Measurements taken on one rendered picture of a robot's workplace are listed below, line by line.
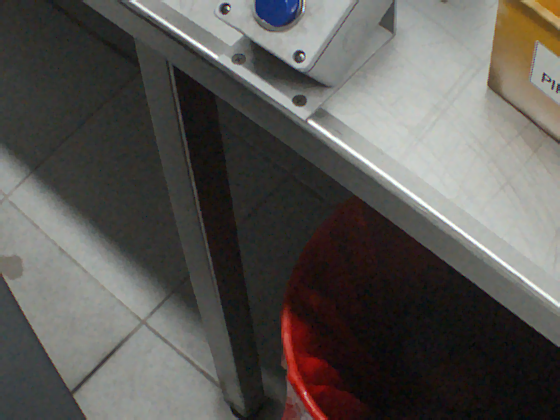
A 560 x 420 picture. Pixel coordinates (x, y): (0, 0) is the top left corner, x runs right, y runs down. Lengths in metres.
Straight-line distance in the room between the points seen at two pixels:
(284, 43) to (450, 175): 0.12
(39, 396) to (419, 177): 0.38
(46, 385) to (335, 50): 0.38
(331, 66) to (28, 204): 1.10
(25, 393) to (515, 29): 0.47
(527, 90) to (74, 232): 1.10
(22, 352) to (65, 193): 0.90
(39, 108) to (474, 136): 1.20
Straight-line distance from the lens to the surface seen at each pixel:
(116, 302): 1.63
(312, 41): 0.65
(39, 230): 1.70
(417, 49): 0.72
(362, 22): 0.68
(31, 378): 0.88
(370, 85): 0.70
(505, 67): 0.68
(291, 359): 1.09
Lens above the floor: 1.45
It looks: 60 degrees down
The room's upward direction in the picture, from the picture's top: 5 degrees counter-clockwise
